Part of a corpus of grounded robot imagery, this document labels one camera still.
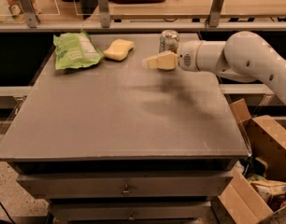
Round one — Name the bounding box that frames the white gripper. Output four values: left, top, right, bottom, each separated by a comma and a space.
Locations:
143, 40, 202, 72

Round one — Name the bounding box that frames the silver 7up soda can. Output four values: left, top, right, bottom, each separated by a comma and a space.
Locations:
159, 30, 179, 52

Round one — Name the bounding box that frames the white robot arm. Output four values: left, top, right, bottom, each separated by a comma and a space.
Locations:
143, 31, 286, 105

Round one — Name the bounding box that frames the yellow sponge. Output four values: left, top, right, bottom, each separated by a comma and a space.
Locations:
103, 39, 135, 61

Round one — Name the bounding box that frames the green chip bag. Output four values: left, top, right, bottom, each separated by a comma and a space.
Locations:
53, 30, 104, 70

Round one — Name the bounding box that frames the brown cardboard box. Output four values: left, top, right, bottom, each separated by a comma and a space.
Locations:
213, 99, 286, 224

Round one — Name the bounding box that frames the upper grey drawer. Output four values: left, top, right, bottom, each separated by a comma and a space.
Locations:
17, 171, 233, 199

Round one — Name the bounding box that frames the grey drawer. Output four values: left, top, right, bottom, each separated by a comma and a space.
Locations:
49, 202, 211, 221
17, 171, 233, 199

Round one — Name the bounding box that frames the lower grey drawer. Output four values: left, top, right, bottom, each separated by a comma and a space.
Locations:
49, 202, 211, 221

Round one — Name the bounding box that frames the snack bag in box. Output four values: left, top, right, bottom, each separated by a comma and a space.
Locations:
247, 175, 286, 203

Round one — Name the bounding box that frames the colourful package behind glass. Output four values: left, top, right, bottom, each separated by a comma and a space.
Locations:
0, 0, 41, 23

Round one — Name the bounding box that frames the right metal bracket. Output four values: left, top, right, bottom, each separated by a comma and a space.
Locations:
207, 0, 224, 27

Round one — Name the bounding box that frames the metal bracket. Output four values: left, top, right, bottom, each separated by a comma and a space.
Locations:
207, 0, 224, 27
97, 0, 110, 28
19, 0, 39, 28

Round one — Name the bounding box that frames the middle metal bracket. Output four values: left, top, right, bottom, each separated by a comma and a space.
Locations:
97, 0, 110, 28

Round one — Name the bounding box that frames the left metal bracket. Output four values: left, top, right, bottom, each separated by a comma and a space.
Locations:
19, 0, 39, 28

